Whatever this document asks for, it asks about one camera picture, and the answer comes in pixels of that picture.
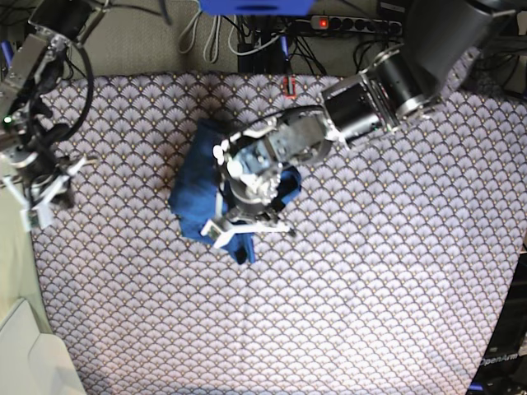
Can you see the white plastic bin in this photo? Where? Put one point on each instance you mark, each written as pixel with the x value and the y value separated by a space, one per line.
pixel 33 362

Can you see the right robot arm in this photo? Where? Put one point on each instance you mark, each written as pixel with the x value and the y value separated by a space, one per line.
pixel 37 68

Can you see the black OpenArm base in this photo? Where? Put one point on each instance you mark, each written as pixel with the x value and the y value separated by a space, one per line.
pixel 503 367

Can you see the blue box at top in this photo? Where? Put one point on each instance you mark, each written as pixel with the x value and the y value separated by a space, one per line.
pixel 257 7

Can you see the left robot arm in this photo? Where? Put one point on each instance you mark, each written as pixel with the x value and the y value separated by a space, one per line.
pixel 401 84

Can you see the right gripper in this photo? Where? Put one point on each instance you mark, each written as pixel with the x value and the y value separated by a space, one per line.
pixel 42 181

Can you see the black power strip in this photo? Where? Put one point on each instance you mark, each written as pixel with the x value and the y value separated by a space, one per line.
pixel 355 25

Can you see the blue long-sleeve T-shirt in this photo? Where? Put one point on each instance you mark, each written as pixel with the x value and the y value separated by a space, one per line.
pixel 193 197

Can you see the blue-handled clamp left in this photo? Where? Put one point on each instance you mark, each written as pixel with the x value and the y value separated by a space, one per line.
pixel 7 52

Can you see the red clamp on table edge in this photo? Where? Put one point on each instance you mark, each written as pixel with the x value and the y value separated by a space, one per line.
pixel 289 86

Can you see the fan-patterned tablecloth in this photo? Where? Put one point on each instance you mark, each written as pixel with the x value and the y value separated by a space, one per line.
pixel 392 284

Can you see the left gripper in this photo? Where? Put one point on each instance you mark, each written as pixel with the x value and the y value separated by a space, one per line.
pixel 249 179

